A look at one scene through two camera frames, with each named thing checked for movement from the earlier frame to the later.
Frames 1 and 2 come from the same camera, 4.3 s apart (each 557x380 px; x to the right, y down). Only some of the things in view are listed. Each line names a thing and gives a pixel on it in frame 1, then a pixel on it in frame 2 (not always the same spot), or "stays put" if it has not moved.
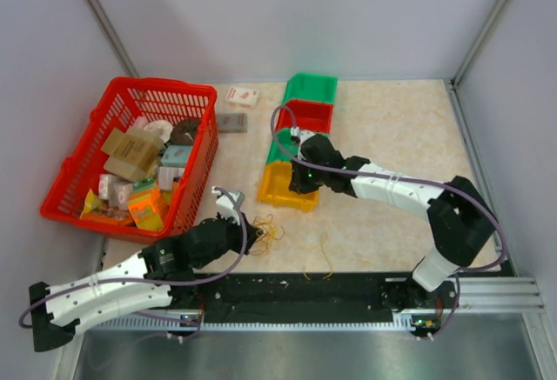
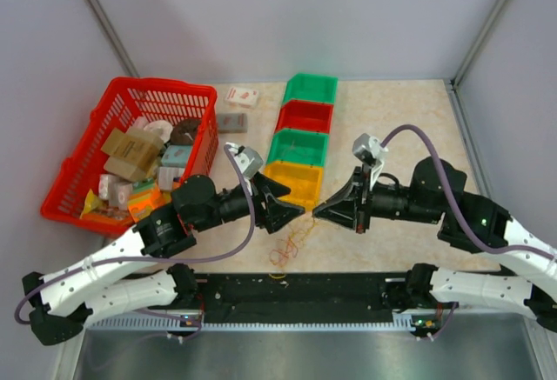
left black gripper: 251,234 → 277,213
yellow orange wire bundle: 266,231 → 300,226
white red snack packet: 243,97 stays put
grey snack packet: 232,123 stays put
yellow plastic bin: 274,189 stays put
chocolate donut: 184,132 stays put
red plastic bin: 311,116 stays put
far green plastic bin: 312,88 stays put
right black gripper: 297,183 → 345,208
